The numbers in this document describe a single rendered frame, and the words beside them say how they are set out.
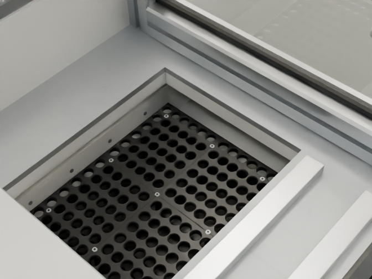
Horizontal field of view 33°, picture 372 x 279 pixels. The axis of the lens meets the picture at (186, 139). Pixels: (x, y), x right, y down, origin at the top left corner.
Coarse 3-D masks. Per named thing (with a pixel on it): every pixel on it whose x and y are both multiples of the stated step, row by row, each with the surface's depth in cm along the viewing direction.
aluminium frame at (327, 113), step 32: (0, 0) 64; (32, 0) 67; (128, 0) 78; (160, 0) 76; (160, 32) 77; (192, 32) 72; (224, 32) 71; (224, 64) 72; (256, 64) 68; (256, 96) 71; (288, 96) 67; (320, 96) 65; (320, 128) 66; (352, 128) 63
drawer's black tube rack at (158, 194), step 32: (160, 128) 75; (96, 160) 72; (128, 160) 72; (160, 160) 71; (192, 160) 71; (224, 160) 72; (96, 192) 69; (128, 192) 68; (160, 192) 68; (192, 192) 72; (224, 192) 69; (256, 192) 68; (64, 224) 66; (96, 224) 69; (128, 224) 66; (160, 224) 66; (192, 224) 66; (224, 224) 65; (96, 256) 63; (128, 256) 63; (160, 256) 63; (192, 256) 66
